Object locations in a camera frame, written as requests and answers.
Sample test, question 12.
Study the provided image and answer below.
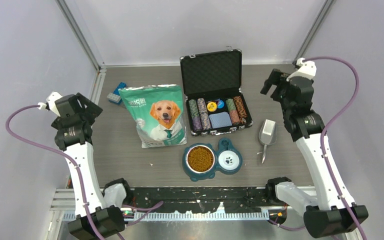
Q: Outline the green pet food bag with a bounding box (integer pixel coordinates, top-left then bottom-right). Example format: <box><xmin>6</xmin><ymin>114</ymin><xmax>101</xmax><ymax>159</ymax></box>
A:
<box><xmin>118</xmin><ymin>84</ymin><xmax>187</xmax><ymax>149</ymax></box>

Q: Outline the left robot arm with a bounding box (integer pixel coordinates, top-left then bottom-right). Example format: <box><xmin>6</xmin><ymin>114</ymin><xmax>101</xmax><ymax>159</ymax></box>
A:
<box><xmin>46</xmin><ymin>91</ymin><xmax>134</xmax><ymax>240</ymax></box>

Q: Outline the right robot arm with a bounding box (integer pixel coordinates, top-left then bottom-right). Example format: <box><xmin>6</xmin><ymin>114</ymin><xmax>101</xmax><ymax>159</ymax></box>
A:
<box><xmin>260</xmin><ymin>68</ymin><xmax>369</xmax><ymax>238</ymax></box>

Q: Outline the teal double pet bowl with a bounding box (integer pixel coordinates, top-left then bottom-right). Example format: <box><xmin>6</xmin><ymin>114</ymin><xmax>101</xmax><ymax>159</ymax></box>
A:
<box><xmin>181</xmin><ymin>137</ymin><xmax>243</xmax><ymax>182</ymax></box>

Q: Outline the white lego brick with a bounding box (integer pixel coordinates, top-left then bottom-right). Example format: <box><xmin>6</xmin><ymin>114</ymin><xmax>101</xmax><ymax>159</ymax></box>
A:
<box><xmin>107</xmin><ymin>93</ymin><xmax>122</xmax><ymax>105</ymax></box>

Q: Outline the blue lego brick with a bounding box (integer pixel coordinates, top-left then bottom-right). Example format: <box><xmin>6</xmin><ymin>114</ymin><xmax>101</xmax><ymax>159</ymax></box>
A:
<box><xmin>113</xmin><ymin>82</ymin><xmax>128</xmax><ymax>106</ymax></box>

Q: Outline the blue small blind button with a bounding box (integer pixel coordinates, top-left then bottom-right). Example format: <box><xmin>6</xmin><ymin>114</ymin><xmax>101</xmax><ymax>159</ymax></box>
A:
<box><xmin>217</xmin><ymin>99</ymin><xmax>225</xmax><ymax>110</ymax></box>

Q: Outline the black poker chip case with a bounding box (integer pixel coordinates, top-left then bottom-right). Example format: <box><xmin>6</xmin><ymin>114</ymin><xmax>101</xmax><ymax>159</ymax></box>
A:
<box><xmin>179</xmin><ymin>49</ymin><xmax>253</xmax><ymax>136</ymax></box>

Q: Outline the blue card deck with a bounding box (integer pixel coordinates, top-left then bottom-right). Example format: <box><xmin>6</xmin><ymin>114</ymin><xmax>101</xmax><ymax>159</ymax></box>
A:
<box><xmin>209</xmin><ymin>112</ymin><xmax>232</xmax><ymax>129</ymax></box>

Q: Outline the yellow big blind button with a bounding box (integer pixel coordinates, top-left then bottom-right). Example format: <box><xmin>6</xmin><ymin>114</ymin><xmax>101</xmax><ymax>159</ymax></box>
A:
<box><xmin>206</xmin><ymin>101</ymin><xmax>218</xmax><ymax>112</ymax></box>

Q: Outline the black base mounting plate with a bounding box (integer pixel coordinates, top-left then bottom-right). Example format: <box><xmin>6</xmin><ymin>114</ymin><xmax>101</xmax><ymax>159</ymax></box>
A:
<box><xmin>123</xmin><ymin>186</ymin><xmax>286</xmax><ymax>214</ymax></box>

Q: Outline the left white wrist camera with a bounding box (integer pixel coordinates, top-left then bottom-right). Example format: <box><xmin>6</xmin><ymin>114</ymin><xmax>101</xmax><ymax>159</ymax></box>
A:
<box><xmin>37</xmin><ymin>91</ymin><xmax>63</xmax><ymax>117</ymax></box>

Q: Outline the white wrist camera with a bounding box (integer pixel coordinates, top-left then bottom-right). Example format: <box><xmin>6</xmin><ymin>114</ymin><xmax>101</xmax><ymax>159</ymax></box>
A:
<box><xmin>286</xmin><ymin>57</ymin><xmax>317</xmax><ymax>82</ymax></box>
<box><xmin>37</xmin><ymin>91</ymin><xmax>63</xmax><ymax>117</ymax></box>

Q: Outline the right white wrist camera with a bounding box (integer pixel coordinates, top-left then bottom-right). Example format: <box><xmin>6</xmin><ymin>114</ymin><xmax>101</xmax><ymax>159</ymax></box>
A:
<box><xmin>286</xmin><ymin>57</ymin><xmax>317</xmax><ymax>82</ymax></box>

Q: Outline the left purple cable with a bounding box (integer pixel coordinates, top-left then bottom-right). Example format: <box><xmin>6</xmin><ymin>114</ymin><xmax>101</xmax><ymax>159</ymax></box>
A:
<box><xmin>5</xmin><ymin>104</ymin><xmax>165</xmax><ymax>240</ymax></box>

